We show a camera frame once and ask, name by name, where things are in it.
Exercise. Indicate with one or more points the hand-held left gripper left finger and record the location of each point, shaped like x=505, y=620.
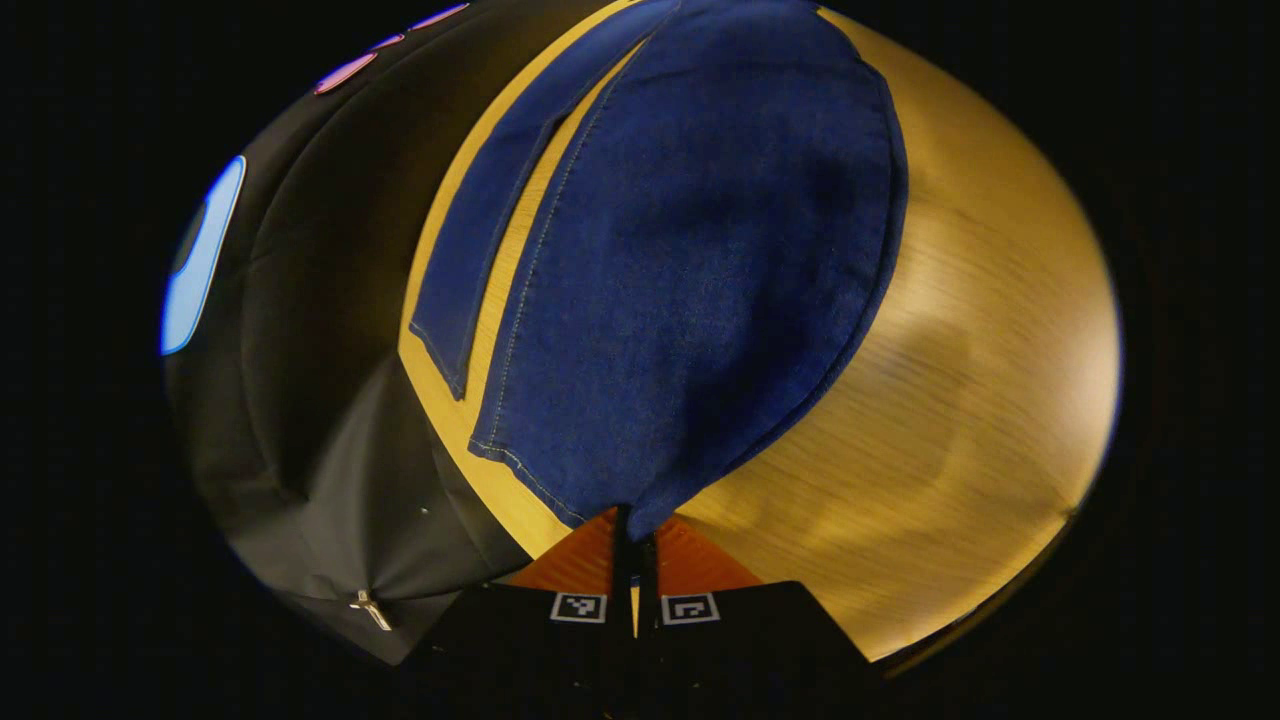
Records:
x=520, y=640

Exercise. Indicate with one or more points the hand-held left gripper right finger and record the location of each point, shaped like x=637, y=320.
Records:
x=760, y=640

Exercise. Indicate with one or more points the blue denim jeans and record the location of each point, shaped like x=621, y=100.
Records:
x=690, y=270

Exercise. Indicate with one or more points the silver metal cloth clip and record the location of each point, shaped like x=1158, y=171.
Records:
x=371, y=608

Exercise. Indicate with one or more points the black backdrop cloth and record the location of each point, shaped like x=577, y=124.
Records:
x=330, y=300

